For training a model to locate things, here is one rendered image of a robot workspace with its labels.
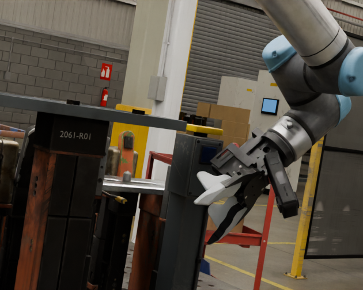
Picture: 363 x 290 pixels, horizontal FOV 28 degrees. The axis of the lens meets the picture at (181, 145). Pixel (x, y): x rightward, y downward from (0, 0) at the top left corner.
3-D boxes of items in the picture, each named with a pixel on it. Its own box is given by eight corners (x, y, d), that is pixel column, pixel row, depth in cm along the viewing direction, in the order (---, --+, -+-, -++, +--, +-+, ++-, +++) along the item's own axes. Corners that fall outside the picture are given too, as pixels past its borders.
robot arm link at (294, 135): (312, 155, 130) (311, 130, 123) (294, 171, 128) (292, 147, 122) (282, 132, 133) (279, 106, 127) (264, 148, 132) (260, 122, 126)
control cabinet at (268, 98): (238, 187, 1213) (261, 42, 1200) (260, 189, 1247) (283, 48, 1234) (272, 197, 1152) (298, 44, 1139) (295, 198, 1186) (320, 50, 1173)
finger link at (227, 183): (212, 196, 119) (245, 184, 125) (219, 202, 118) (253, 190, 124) (221, 174, 117) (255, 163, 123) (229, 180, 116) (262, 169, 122)
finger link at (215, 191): (175, 187, 118) (213, 175, 124) (199, 209, 115) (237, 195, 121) (181, 172, 116) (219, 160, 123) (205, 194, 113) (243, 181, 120)
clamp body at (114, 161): (101, 277, 196) (121, 145, 194) (125, 293, 184) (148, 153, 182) (65, 277, 191) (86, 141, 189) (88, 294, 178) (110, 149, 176)
